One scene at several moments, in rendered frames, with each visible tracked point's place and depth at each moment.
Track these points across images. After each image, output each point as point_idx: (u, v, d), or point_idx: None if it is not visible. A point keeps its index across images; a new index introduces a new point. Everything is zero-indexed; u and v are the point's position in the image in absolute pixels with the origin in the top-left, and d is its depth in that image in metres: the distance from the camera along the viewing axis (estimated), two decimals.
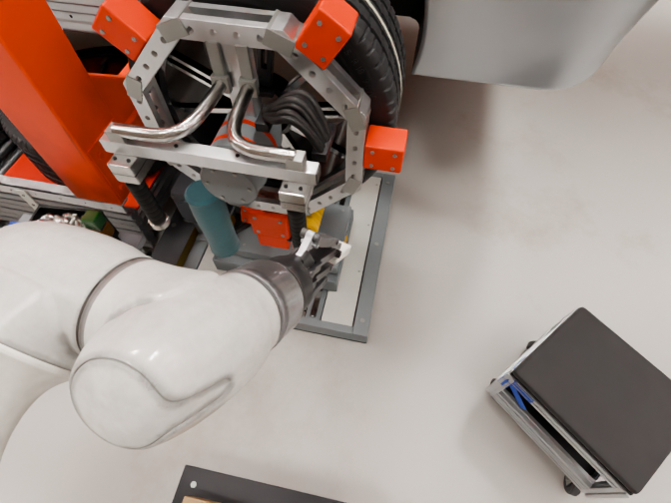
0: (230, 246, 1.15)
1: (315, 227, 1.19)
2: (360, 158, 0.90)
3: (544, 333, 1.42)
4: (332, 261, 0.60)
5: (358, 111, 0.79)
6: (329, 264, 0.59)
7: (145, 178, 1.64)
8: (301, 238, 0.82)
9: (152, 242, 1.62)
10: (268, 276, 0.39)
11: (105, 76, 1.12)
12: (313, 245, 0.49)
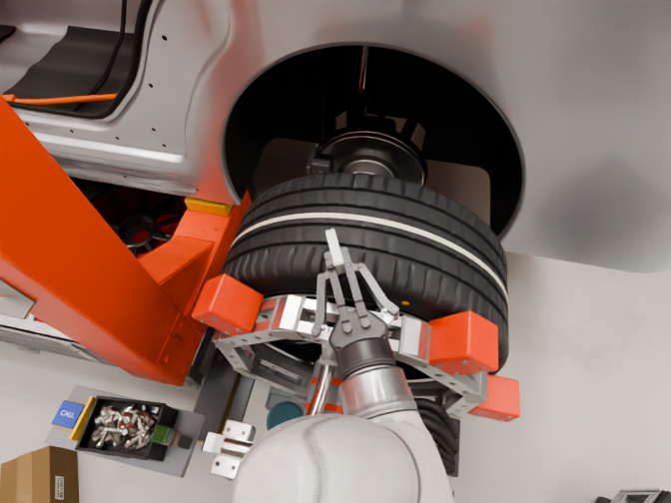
0: None
1: None
2: (467, 410, 0.83)
3: (620, 498, 1.35)
4: (343, 260, 0.61)
5: (481, 396, 0.72)
6: (345, 269, 0.60)
7: None
8: None
9: (199, 381, 1.54)
10: None
11: (172, 269, 1.05)
12: (323, 329, 0.55)
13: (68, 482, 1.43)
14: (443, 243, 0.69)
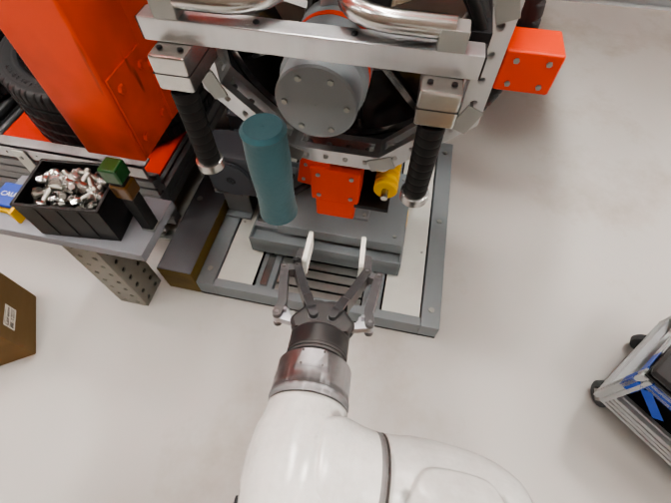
0: (288, 210, 0.89)
1: (394, 187, 0.93)
2: (495, 71, 0.64)
3: (660, 325, 1.16)
4: (302, 266, 0.61)
5: None
6: None
7: (167, 142, 1.38)
8: (425, 177, 0.56)
9: (175, 217, 1.36)
10: None
11: None
12: (361, 325, 0.53)
13: (23, 318, 1.25)
14: None
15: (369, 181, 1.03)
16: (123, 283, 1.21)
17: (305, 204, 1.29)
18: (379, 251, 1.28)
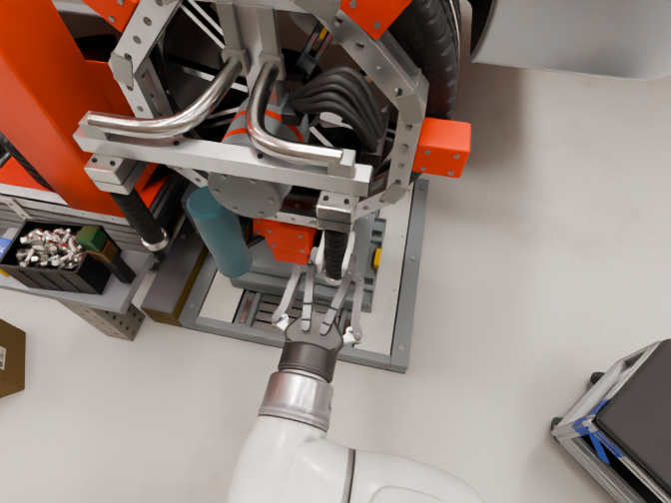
0: (241, 264, 0.96)
1: None
2: (411, 159, 0.71)
3: (616, 365, 1.22)
4: (347, 266, 0.60)
5: (417, 97, 0.60)
6: (344, 274, 0.59)
7: (151, 184, 1.44)
8: (338, 263, 0.63)
9: (159, 256, 1.42)
10: (261, 402, 0.49)
11: (106, 63, 0.92)
12: (283, 318, 0.56)
13: (12, 356, 1.31)
14: None
15: (323, 230, 1.10)
16: (107, 324, 1.27)
17: None
18: (352, 290, 1.35)
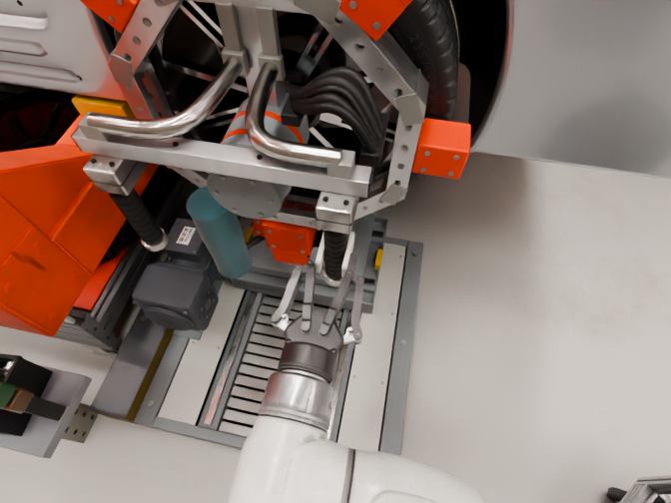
0: (241, 265, 0.96)
1: None
2: (411, 160, 0.71)
3: (639, 489, 1.05)
4: (347, 266, 0.60)
5: (417, 98, 0.60)
6: (344, 274, 0.59)
7: (105, 260, 1.27)
8: (338, 264, 0.63)
9: (114, 344, 1.24)
10: (262, 402, 0.49)
11: (19, 165, 0.75)
12: (283, 318, 0.56)
13: None
14: None
15: (323, 231, 1.10)
16: None
17: None
18: (354, 291, 1.35)
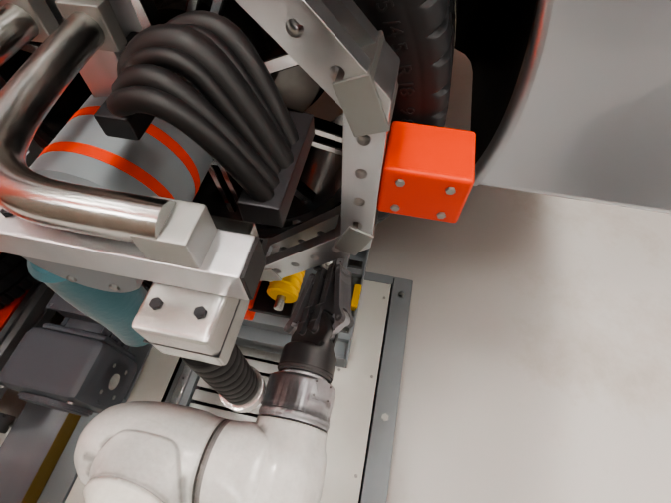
0: None
1: (292, 294, 0.71)
2: (374, 192, 0.42)
3: None
4: (333, 261, 0.60)
5: (373, 83, 0.31)
6: (329, 270, 0.59)
7: None
8: (232, 393, 0.34)
9: (0, 426, 0.94)
10: None
11: None
12: (294, 327, 0.59)
13: None
14: None
15: None
16: None
17: None
18: None
